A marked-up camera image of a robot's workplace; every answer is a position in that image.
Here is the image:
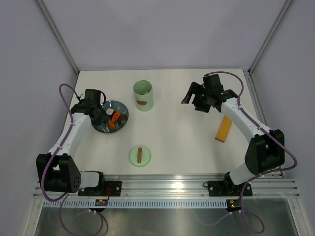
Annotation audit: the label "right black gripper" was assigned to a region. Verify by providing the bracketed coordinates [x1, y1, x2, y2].
[182, 82, 212, 113]

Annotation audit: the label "toy white cheese cube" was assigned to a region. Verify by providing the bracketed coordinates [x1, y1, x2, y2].
[106, 108, 115, 116]

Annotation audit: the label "toy orange carrot piece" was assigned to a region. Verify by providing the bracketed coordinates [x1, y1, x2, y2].
[112, 111, 120, 123]

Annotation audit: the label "green cylindrical lunch container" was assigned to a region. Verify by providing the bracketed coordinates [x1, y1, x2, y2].
[133, 80, 154, 112]

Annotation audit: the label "metal tongs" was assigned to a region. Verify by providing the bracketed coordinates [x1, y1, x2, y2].
[103, 125, 110, 133]

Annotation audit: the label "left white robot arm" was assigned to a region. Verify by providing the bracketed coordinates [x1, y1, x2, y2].
[36, 89, 107, 196]

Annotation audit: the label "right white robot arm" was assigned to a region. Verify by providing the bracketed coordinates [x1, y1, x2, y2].
[181, 72, 285, 195]

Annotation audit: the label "orange rectangular box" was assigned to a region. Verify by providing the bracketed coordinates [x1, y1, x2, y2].
[215, 116, 232, 143]

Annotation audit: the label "dark teal plate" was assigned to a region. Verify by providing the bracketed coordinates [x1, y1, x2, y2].
[93, 100, 129, 134]

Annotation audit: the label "toy brown mushroom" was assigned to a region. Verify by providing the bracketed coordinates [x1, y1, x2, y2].
[118, 114, 127, 125]

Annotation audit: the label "green round lid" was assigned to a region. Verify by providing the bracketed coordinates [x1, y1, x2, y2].
[129, 146, 151, 168]

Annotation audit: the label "right aluminium frame post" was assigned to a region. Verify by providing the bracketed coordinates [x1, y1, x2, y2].
[248, 0, 295, 74]

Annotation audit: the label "aluminium frame post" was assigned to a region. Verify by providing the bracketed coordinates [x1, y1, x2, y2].
[248, 0, 295, 74]
[34, 0, 80, 76]

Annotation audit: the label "left aluminium frame post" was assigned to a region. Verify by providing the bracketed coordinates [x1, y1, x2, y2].
[34, 0, 80, 76]

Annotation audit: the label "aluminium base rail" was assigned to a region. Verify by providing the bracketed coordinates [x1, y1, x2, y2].
[105, 173, 300, 199]

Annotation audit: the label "white slotted cable duct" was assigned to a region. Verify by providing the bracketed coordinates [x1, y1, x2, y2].
[43, 198, 227, 209]

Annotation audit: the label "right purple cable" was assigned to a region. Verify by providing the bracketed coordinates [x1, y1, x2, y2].
[196, 71, 298, 233]

